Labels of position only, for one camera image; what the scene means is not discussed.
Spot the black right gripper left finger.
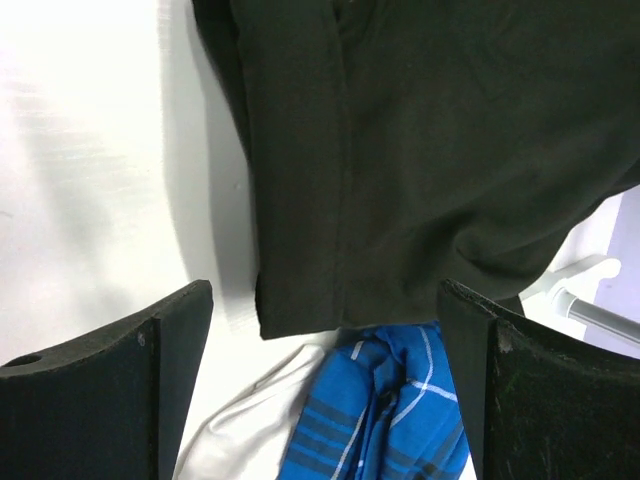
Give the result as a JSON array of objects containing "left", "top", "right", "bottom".
[{"left": 1, "top": 280, "right": 213, "bottom": 479}]

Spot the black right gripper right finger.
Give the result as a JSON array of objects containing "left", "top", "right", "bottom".
[{"left": 437, "top": 280, "right": 639, "bottom": 479}]

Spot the black polo shirt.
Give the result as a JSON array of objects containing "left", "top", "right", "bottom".
[{"left": 193, "top": 1, "right": 639, "bottom": 339}]

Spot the white shirt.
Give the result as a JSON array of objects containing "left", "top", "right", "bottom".
[{"left": 174, "top": 344, "right": 326, "bottom": 480}]

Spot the blue plaid shirt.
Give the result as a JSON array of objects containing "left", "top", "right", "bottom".
[{"left": 279, "top": 323, "right": 469, "bottom": 480}]

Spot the white metal clothes rack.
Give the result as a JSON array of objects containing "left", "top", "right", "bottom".
[{"left": 520, "top": 255, "right": 639, "bottom": 359}]

